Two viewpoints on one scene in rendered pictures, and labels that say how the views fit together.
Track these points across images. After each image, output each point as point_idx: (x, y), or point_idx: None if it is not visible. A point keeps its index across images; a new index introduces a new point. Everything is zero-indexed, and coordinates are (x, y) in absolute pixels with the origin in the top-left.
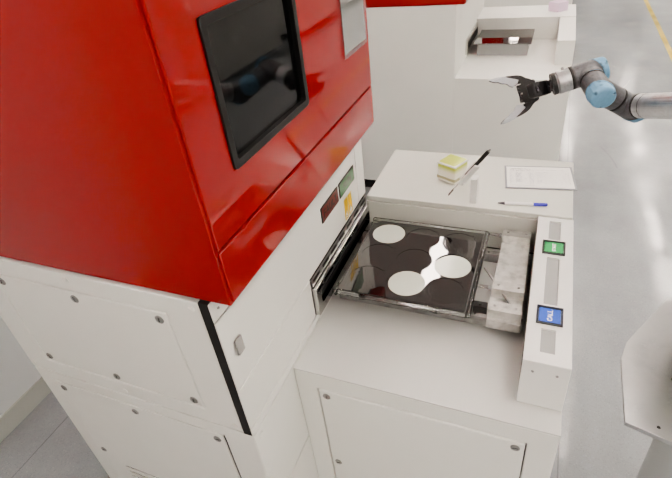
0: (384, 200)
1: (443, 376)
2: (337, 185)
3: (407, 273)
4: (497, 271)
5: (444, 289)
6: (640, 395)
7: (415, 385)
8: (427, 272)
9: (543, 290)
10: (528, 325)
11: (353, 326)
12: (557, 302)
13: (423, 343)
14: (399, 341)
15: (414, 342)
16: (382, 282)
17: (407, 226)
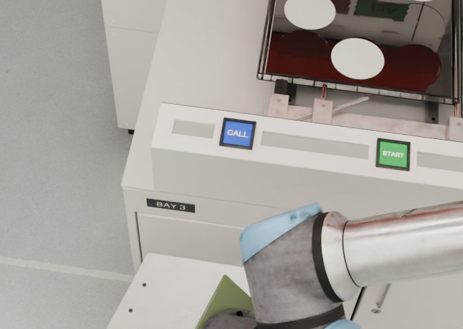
0: None
1: (189, 79)
2: None
3: (330, 9)
4: (369, 117)
5: (305, 50)
6: (190, 277)
7: (171, 54)
8: (337, 31)
9: (289, 133)
10: (218, 111)
11: None
12: (267, 146)
13: (238, 58)
14: (237, 34)
15: (238, 49)
16: None
17: (444, 2)
